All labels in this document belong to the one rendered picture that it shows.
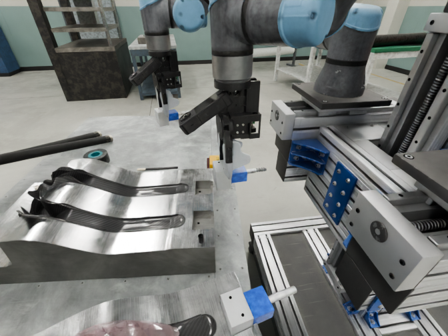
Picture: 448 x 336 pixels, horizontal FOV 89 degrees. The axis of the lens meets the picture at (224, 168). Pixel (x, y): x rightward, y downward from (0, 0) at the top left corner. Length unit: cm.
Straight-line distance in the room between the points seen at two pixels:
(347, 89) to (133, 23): 634
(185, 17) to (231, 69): 26
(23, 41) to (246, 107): 727
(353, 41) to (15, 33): 731
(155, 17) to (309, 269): 121
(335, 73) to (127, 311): 76
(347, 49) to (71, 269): 86
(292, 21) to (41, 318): 63
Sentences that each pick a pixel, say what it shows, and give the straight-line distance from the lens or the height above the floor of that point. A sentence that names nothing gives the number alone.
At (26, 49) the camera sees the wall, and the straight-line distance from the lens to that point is 761.
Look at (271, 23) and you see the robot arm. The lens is 37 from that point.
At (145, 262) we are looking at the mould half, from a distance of 51.
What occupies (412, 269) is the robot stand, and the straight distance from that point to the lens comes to 43.
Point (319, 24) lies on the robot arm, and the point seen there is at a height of 124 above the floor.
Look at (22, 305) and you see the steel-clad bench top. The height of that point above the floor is 80.
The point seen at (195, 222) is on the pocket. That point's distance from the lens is 53.
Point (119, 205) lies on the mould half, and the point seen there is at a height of 89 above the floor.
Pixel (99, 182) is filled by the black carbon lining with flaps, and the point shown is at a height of 91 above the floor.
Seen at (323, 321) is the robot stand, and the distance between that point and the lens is 120.
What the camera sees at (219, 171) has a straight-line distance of 51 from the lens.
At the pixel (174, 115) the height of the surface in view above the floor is 94.
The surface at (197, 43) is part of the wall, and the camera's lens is 687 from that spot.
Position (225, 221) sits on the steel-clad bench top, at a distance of 62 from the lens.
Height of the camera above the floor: 126
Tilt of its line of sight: 35 degrees down
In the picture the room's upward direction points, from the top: straight up
